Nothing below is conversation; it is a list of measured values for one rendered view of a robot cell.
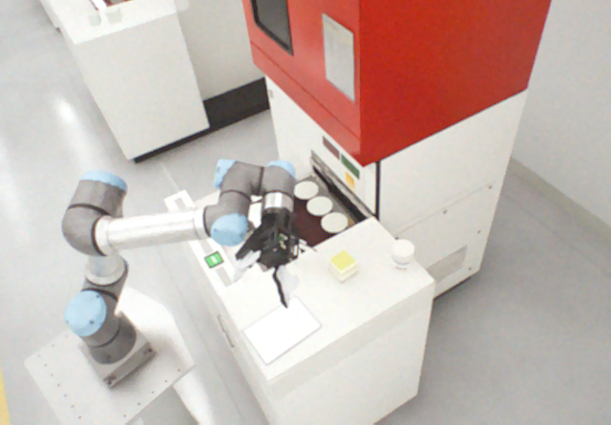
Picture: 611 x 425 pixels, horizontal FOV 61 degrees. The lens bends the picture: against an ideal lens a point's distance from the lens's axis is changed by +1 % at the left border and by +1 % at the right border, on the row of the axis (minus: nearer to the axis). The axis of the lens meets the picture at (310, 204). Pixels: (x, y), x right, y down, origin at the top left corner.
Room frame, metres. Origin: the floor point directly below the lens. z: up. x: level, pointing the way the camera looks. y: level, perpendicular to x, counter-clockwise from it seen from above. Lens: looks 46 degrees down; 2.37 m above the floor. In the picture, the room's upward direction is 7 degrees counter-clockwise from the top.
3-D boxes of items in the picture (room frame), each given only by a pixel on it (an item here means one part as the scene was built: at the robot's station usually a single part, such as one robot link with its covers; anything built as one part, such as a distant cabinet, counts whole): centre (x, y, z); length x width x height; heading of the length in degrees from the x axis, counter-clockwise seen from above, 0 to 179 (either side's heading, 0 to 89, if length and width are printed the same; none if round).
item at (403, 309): (0.95, -0.02, 0.89); 0.62 x 0.35 x 0.14; 116
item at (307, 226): (1.34, 0.06, 0.90); 0.34 x 0.34 x 0.01; 26
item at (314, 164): (1.44, -0.12, 0.89); 0.44 x 0.02 x 0.10; 26
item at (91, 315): (0.88, 0.70, 1.06); 0.13 x 0.12 x 0.14; 172
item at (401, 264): (1.01, -0.28, 1.01); 0.07 x 0.07 x 0.10
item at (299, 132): (1.61, -0.05, 1.02); 0.82 x 0.03 x 0.40; 26
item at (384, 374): (1.22, 0.12, 0.41); 0.97 x 0.64 x 0.82; 26
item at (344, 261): (1.00, -0.08, 1.00); 0.07 x 0.07 x 0.07; 30
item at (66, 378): (0.87, 0.71, 0.75); 0.45 x 0.44 x 0.13; 130
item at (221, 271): (1.24, 0.42, 0.89); 0.55 x 0.09 x 0.14; 26
